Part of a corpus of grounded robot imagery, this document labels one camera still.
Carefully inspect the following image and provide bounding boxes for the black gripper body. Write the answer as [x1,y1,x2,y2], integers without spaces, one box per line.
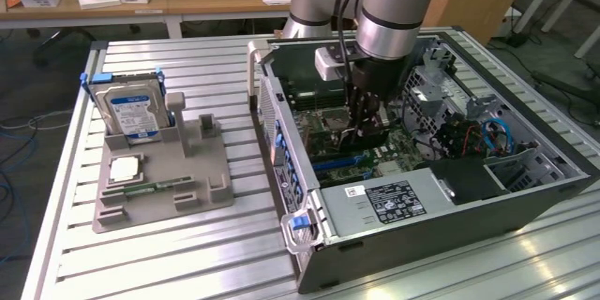
[351,54,406,101]

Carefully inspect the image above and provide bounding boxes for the CPU socket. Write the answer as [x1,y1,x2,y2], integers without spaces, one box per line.
[318,108,351,131]

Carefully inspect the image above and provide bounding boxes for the green motherboard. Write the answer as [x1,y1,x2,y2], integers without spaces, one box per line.
[286,78,438,188]

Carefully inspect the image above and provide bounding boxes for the tall metal disk bay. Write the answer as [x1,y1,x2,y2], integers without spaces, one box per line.
[402,38,473,120]

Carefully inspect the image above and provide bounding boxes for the silver chipset heatsink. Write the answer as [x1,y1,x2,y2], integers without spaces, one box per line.
[377,162,407,175]

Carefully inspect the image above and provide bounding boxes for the blue expansion slot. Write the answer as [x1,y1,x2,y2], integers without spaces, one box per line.
[313,157,359,172]

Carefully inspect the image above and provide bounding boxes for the black plastic shroud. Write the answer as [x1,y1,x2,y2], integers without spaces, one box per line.
[427,157,511,206]

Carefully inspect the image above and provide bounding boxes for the grey power supply unit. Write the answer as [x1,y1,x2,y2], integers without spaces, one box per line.
[321,168,459,238]

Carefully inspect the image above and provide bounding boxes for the black floor box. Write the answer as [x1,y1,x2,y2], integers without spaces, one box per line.
[506,32,531,48]

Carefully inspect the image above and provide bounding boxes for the low metal disk bay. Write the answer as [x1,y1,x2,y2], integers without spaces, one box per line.
[482,145,567,192]

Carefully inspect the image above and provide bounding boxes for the open black PC case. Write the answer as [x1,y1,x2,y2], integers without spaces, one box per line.
[247,25,598,294]

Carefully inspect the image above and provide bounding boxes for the hard disk with blue carrier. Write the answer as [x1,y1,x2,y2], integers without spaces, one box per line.
[81,67,170,145]

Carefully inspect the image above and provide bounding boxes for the green RAM stick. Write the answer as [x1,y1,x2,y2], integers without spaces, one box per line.
[122,175,195,196]

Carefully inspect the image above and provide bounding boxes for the grey parts rack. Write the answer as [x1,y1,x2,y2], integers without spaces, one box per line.
[93,91,235,234]

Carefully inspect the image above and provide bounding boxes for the silver CPU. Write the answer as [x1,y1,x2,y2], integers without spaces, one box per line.
[110,157,143,184]

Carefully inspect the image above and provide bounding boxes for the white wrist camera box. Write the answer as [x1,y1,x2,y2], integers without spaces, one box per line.
[315,46,353,82]

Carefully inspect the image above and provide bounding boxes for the black wire bundle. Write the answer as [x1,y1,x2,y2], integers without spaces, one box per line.
[413,117,485,160]

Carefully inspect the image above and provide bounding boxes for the black camera cable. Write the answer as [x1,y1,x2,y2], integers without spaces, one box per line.
[335,0,375,85]

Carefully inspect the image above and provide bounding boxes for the red wire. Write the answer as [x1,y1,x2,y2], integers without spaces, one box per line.
[461,124,474,156]

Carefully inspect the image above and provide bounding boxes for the blue wire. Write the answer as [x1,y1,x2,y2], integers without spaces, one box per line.
[482,119,518,156]

